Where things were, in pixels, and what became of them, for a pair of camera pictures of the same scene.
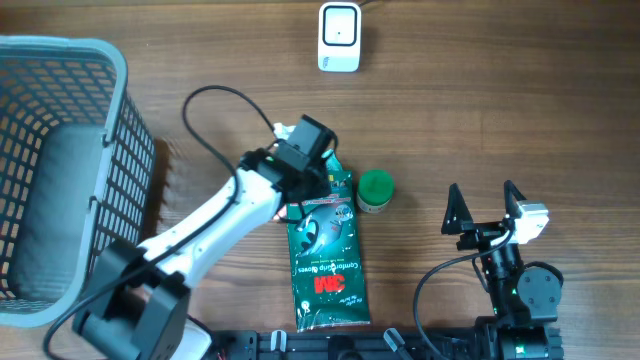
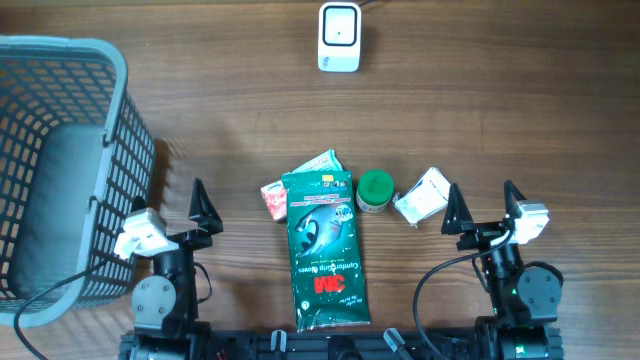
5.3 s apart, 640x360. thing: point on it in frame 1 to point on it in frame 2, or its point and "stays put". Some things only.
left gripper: [322, 185] to [208, 222]
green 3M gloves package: [326, 257] stays put
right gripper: [479, 232] stays put
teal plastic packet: [332, 162] stays put
